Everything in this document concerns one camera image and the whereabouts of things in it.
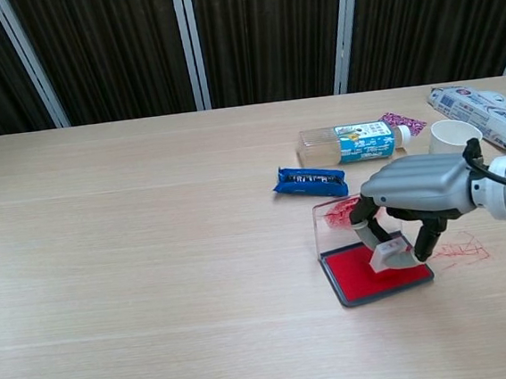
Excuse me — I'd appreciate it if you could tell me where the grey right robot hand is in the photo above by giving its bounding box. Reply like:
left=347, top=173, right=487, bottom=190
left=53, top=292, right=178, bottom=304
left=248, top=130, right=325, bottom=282
left=344, top=149, right=485, bottom=276

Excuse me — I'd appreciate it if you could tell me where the white and red stamp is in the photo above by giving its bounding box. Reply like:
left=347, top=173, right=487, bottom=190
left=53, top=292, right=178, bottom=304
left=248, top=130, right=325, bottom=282
left=367, top=235, right=413, bottom=275

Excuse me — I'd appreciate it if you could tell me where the red ink pad with clear lid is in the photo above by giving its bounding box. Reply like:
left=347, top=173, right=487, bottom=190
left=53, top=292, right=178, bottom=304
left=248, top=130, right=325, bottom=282
left=310, top=185, right=437, bottom=312

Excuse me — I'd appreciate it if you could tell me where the white paper cup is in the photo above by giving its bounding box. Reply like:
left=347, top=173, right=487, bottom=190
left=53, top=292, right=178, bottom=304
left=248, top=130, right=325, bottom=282
left=425, top=116, right=485, bottom=157

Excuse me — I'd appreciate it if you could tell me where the purple patterned packet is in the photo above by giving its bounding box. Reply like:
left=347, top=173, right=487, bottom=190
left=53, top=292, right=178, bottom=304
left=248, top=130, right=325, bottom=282
left=377, top=109, right=429, bottom=141

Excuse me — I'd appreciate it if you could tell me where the clear plastic bottle blue label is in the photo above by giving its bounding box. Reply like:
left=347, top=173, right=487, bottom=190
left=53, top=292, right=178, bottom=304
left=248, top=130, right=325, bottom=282
left=293, top=115, right=414, bottom=171

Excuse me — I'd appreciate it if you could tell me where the white printed snack bag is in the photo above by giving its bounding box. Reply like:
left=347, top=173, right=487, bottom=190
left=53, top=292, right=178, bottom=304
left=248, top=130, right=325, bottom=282
left=424, top=79, right=506, bottom=161

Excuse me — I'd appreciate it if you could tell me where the blue snack wrapper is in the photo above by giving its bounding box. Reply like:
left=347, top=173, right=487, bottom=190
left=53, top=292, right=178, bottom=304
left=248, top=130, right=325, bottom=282
left=270, top=159, right=351, bottom=204

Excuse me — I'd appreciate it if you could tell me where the black cable on right wrist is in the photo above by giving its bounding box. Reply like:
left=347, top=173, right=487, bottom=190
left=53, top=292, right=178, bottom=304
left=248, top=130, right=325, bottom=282
left=460, top=134, right=506, bottom=199

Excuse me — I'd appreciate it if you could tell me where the white folding screen frame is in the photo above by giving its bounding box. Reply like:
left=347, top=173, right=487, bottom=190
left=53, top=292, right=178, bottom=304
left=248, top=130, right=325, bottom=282
left=0, top=0, right=506, bottom=135

